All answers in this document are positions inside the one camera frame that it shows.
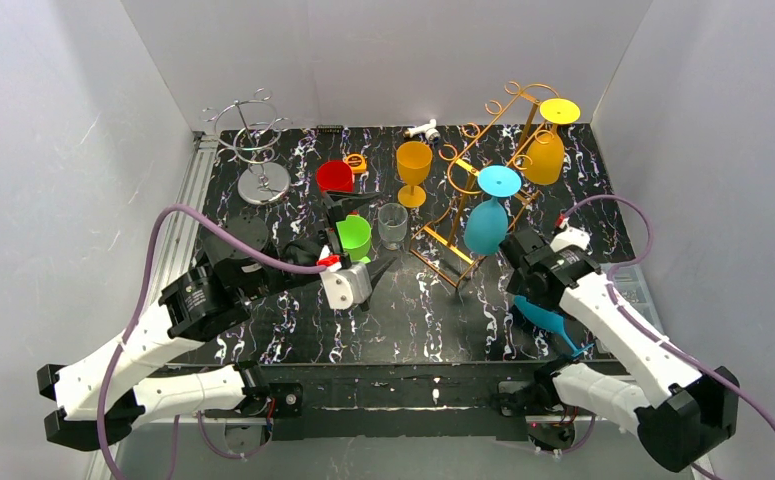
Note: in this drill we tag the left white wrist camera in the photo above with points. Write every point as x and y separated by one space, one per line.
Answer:
346 288

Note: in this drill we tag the green plastic wine glass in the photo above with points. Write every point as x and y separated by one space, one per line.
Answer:
355 234

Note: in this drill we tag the orange wine glass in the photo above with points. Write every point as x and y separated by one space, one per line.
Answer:
546 152
414 159

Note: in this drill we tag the blue wine glass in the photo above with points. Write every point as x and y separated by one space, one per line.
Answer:
548 321

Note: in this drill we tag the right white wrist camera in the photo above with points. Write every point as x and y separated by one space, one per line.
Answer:
570 237

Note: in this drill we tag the teal wine glass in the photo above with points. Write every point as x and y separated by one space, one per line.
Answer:
488 223

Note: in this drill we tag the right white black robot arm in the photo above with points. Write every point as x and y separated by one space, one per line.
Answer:
678 412

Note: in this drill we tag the silver round glass rack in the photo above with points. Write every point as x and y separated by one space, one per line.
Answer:
247 132

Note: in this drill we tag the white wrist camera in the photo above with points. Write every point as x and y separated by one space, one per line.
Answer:
570 237
346 288

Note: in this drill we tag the clear glass tumbler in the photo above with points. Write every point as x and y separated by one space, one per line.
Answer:
392 221

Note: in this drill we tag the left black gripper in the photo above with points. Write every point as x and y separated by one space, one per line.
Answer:
333 239

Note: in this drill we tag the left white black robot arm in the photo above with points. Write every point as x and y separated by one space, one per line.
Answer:
100 399

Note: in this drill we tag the gold wire glass rack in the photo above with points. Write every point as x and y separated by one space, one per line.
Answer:
439 243

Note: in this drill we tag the red plastic wine glass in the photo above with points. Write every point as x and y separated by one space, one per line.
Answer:
335 176

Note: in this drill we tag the clear plastic parts box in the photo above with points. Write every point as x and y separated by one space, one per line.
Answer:
631 284

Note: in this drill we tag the white small fitting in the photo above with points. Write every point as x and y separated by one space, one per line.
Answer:
428 131

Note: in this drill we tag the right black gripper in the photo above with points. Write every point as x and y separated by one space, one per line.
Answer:
522 285

